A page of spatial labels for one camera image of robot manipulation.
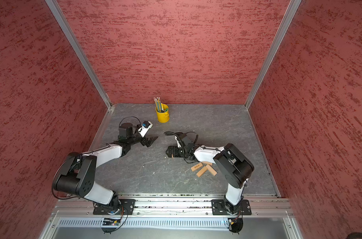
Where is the engraved wooden block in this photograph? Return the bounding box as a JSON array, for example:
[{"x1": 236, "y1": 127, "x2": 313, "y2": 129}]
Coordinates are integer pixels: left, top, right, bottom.
[{"x1": 191, "y1": 162, "x2": 204, "y2": 172}]

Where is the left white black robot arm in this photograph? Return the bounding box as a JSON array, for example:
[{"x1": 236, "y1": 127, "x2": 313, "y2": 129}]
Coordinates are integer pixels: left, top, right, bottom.
[{"x1": 52, "y1": 120, "x2": 157, "y2": 211}]

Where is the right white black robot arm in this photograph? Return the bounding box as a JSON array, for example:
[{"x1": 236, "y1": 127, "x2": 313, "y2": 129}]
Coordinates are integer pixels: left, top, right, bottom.
[{"x1": 164, "y1": 131, "x2": 255, "y2": 215}]

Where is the yellow metal pencil bucket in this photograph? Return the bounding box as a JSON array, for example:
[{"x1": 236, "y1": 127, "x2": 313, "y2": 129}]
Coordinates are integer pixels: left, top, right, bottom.
[{"x1": 156, "y1": 103, "x2": 170, "y2": 123}]

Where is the bundle of coloured pencils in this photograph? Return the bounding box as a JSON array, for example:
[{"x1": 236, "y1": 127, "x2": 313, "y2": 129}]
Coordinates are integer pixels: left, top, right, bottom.
[{"x1": 154, "y1": 97, "x2": 164, "y2": 113}]

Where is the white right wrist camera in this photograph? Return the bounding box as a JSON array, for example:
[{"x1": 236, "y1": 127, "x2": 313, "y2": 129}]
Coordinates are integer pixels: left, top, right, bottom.
[{"x1": 175, "y1": 136, "x2": 183, "y2": 148}]

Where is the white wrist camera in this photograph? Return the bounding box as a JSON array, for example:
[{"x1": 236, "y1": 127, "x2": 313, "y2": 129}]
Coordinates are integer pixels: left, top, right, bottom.
[
  {"x1": 175, "y1": 136, "x2": 183, "y2": 148},
  {"x1": 138, "y1": 120, "x2": 153, "y2": 137}
]

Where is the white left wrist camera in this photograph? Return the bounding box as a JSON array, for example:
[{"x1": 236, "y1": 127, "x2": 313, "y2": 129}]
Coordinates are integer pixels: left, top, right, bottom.
[{"x1": 138, "y1": 120, "x2": 153, "y2": 137}]

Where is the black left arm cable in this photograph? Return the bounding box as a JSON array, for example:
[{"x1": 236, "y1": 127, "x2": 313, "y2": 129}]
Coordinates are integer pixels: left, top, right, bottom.
[{"x1": 119, "y1": 116, "x2": 142, "y2": 127}]

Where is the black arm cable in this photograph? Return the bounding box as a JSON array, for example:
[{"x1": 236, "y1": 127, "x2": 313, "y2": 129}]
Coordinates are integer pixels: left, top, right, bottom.
[
  {"x1": 119, "y1": 116, "x2": 142, "y2": 127},
  {"x1": 163, "y1": 130, "x2": 199, "y2": 144}
]

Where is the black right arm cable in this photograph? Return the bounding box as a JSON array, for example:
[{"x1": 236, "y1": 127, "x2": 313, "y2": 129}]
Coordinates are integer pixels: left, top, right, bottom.
[{"x1": 163, "y1": 130, "x2": 199, "y2": 144}]

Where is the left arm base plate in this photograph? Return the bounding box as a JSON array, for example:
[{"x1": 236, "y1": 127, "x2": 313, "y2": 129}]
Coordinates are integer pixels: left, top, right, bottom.
[{"x1": 93, "y1": 199, "x2": 136, "y2": 216}]

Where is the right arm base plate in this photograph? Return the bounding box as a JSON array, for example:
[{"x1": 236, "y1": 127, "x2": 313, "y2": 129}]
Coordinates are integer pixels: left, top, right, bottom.
[{"x1": 211, "y1": 199, "x2": 252, "y2": 216}]

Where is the aluminium front rail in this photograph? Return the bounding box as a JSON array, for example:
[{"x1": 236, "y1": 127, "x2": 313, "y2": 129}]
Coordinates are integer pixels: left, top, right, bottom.
[{"x1": 50, "y1": 196, "x2": 295, "y2": 218}]

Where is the white perforated cable duct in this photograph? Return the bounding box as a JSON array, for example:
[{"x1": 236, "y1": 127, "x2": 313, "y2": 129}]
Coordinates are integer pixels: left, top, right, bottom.
[{"x1": 57, "y1": 218, "x2": 229, "y2": 230}]

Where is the left aluminium frame post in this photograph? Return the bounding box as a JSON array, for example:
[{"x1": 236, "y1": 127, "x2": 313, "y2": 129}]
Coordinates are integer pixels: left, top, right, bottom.
[{"x1": 45, "y1": 0, "x2": 113, "y2": 110}]

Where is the aluminium frame post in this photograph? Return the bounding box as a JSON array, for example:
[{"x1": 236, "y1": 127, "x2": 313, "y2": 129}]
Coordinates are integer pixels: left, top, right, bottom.
[
  {"x1": 45, "y1": 0, "x2": 113, "y2": 110},
  {"x1": 245, "y1": 0, "x2": 301, "y2": 110}
]

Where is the right aluminium frame post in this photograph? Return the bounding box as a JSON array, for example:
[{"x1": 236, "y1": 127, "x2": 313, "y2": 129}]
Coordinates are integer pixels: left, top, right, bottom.
[{"x1": 245, "y1": 0, "x2": 301, "y2": 110}]

